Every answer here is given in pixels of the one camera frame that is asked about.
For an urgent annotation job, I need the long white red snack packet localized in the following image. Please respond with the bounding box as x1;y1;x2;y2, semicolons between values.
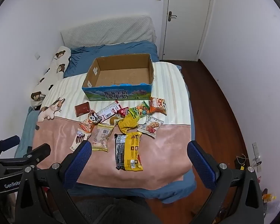
95;100;120;123

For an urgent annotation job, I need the orange panda snack packet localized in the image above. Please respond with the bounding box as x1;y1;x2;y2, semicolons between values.
149;97;168;116

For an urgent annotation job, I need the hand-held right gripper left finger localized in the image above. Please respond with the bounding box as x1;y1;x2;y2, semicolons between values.
15;140;93;224

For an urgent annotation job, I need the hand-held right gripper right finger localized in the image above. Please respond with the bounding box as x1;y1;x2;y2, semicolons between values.
187;141;264;224

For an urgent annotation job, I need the beige cracker packet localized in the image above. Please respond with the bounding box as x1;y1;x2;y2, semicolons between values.
91;124;114;152

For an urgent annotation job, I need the cardboard box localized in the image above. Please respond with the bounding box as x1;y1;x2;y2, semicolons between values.
82;53;154;102

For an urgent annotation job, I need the yellow object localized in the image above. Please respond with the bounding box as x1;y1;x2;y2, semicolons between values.
262;192;277;202

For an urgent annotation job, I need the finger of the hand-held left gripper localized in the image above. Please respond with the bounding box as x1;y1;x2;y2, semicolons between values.
0;135;20;160
0;143;51;168

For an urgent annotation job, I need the green snack packet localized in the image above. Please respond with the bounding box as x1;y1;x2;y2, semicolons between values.
129;107;143;119

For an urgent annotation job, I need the thin cable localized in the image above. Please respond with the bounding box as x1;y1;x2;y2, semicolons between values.
236;154;250;171

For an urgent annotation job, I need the colourful candy packet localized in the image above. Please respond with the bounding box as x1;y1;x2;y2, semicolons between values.
136;101;152;116

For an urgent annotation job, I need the blue pillow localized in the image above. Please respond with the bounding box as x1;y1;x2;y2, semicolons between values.
64;40;159;78

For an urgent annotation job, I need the small orange snack packet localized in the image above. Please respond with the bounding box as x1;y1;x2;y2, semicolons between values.
79;119;95;133

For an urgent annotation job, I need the black noodle packet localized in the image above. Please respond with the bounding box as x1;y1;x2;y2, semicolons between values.
114;133;129;170

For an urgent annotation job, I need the yellow noodle packet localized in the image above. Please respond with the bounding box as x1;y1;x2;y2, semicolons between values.
124;131;143;171

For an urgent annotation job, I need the small panda print packet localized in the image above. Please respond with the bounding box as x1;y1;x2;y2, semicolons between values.
87;110;102;124

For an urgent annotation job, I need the bear print long pillow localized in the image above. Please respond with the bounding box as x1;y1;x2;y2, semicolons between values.
30;45;71;109

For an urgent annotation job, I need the grey pillow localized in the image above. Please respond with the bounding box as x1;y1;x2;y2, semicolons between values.
61;16;154;47

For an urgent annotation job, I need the yellow snack packet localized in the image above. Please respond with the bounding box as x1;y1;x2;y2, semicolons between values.
117;114;140;134

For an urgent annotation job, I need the white door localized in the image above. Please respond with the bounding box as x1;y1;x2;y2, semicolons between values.
162;0;216;61

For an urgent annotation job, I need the white cookie packet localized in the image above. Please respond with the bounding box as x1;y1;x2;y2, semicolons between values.
138;115;164;139

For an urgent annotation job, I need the white chocolate stick packet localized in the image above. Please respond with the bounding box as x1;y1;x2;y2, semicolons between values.
69;128;91;152

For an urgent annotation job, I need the brown snack packet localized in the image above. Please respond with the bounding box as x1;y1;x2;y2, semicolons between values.
75;102;91;117

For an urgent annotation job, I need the white wall outlet plate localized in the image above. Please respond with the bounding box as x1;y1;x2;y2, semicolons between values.
252;142;263;172

